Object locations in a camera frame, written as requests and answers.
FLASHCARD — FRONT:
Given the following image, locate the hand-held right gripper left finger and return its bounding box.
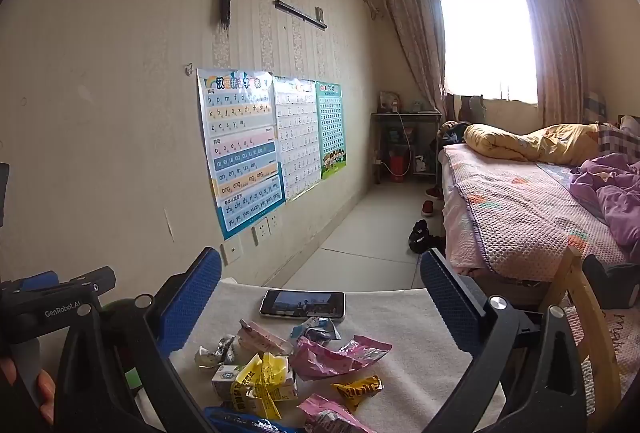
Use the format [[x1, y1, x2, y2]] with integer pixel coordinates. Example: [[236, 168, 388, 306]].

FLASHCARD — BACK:
[[55, 247, 223, 433]]

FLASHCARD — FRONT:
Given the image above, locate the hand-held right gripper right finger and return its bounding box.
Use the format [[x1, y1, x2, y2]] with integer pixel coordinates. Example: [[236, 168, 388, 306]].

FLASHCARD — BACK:
[[419, 247, 588, 433]]

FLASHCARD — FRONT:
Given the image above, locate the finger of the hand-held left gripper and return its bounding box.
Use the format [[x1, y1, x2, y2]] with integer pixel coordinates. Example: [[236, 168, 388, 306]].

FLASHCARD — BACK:
[[56, 266, 117, 303], [20, 270, 62, 295]]

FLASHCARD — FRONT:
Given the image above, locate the white paper wrapper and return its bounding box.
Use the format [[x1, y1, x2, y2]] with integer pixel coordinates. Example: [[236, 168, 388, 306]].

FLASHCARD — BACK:
[[194, 334, 238, 369]]

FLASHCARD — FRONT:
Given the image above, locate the pink white strip wrapper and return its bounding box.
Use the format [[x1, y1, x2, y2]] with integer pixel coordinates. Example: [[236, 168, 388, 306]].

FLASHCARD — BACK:
[[238, 319, 293, 356]]

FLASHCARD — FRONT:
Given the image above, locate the white milk carton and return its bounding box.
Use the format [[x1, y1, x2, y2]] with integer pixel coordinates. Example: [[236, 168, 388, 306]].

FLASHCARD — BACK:
[[210, 363, 298, 401]]

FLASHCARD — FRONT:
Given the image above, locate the green red trash bin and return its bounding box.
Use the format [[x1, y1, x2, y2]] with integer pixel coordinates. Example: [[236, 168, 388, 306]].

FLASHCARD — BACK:
[[100, 297, 151, 394]]

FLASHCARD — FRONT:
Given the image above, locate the blue white small wrapper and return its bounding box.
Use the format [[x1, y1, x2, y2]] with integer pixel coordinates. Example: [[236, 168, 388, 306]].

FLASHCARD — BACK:
[[292, 317, 342, 344]]

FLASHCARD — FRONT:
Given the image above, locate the yellow brown snack wrapper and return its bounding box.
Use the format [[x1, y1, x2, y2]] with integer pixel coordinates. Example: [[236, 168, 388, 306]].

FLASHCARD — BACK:
[[331, 375, 383, 411]]

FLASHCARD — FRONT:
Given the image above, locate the blue plastic wrapper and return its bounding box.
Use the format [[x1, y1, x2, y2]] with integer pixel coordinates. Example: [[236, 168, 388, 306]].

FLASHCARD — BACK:
[[202, 407, 306, 433]]

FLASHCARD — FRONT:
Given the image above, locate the large pink bag wrapper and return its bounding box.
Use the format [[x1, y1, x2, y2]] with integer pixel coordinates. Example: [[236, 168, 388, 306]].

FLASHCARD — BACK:
[[290, 335, 393, 381]]

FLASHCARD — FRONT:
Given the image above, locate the small pink snack wrapper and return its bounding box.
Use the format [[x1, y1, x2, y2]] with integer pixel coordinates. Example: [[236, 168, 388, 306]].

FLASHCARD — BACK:
[[297, 394, 371, 433]]

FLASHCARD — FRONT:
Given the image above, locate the person's left hand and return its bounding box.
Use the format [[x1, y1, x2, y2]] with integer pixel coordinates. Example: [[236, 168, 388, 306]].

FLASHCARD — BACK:
[[0, 355, 57, 415]]

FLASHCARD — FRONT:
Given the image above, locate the white table cloth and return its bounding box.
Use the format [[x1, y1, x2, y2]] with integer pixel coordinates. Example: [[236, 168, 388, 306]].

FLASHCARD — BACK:
[[135, 280, 506, 433]]

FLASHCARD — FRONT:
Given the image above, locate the smartphone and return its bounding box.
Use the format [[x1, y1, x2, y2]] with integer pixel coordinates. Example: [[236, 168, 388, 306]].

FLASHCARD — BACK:
[[259, 289, 347, 321]]

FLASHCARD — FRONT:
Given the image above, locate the bed with pink blanket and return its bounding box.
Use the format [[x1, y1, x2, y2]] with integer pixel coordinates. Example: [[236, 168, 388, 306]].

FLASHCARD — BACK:
[[439, 143, 640, 284]]

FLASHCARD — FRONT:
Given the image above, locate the dark clothes pile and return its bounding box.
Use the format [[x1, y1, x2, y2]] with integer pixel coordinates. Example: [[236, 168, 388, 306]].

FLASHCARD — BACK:
[[432, 120, 473, 154]]

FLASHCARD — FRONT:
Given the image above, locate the pink embroidered cushion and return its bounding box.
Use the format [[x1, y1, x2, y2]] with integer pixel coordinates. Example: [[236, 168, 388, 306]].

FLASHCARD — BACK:
[[562, 303, 640, 409]]

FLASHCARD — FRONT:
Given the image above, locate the yellow quilt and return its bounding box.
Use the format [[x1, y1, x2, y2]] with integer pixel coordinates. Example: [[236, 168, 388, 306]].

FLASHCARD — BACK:
[[462, 122, 608, 166]]

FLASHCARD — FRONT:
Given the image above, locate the purple quilt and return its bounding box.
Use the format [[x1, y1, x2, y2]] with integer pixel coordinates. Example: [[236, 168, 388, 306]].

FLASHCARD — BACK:
[[570, 152, 640, 249]]

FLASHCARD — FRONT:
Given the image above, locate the metal glass shelf table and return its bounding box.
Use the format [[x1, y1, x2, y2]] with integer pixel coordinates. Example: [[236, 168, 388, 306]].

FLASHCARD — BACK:
[[371, 110, 443, 184]]

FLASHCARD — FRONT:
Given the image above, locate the plaid cloth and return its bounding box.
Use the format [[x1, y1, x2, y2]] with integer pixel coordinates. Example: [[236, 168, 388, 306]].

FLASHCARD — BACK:
[[597, 123, 640, 161]]

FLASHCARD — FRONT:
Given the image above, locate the bright window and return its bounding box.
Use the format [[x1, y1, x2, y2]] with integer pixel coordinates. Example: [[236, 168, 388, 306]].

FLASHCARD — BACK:
[[437, 0, 543, 104]]

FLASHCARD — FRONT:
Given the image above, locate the patterned pink curtain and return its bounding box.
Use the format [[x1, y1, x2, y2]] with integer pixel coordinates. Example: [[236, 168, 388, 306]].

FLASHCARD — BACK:
[[525, 0, 588, 129], [377, 0, 448, 124]]

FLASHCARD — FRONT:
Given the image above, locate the single hole wall socket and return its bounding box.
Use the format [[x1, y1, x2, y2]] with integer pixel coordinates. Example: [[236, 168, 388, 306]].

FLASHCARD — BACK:
[[221, 238, 244, 268]]

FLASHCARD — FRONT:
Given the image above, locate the wooden frame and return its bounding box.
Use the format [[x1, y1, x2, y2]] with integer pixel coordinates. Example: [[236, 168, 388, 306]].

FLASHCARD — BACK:
[[537, 245, 623, 433]]

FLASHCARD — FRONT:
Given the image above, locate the blue letter wall poster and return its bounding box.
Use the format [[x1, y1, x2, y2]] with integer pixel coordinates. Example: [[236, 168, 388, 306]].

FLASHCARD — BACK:
[[196, 68, 287, 241]]

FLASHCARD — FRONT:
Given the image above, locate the white charger cable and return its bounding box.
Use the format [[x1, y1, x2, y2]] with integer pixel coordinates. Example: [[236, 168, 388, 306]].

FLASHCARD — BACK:
[[397, 113, 418, 176]]

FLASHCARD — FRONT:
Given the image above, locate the white chart wall poster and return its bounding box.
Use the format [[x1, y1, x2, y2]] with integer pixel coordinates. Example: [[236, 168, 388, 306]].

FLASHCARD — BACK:
[[272, 76, 323, 201]]

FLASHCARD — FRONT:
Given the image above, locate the green chart wall poster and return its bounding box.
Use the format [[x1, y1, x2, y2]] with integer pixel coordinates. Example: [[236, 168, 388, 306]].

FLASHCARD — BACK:
[[315, 82, 348, 180]]

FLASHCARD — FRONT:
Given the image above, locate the black wall rail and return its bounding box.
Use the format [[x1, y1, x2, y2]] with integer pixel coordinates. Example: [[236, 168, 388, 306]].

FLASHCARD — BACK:
[[273, 0, 328, 30]]

